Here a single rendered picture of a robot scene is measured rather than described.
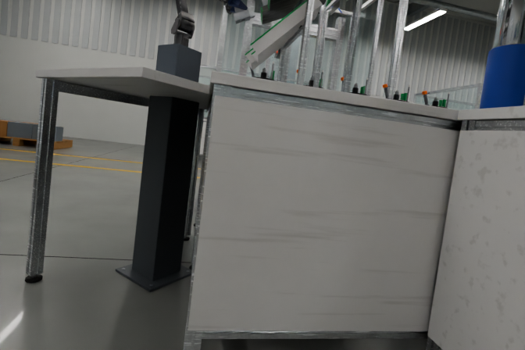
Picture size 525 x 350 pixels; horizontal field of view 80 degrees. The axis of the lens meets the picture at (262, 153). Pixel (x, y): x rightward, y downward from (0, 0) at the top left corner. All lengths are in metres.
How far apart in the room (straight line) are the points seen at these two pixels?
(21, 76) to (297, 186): 10.29
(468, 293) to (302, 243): 0.45
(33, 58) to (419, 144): 10.39
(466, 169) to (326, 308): 0.56
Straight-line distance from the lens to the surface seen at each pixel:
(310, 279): 0.97
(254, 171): 0.84
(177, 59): 1.45
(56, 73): 1.39
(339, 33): 2.98
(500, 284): 0.99
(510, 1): 1.49
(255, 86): 0.84
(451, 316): 1.12
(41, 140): 1.51
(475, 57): 13.68
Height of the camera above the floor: 0.71
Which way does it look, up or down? 3 degrees down
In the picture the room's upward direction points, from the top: 7 degrees clockwise
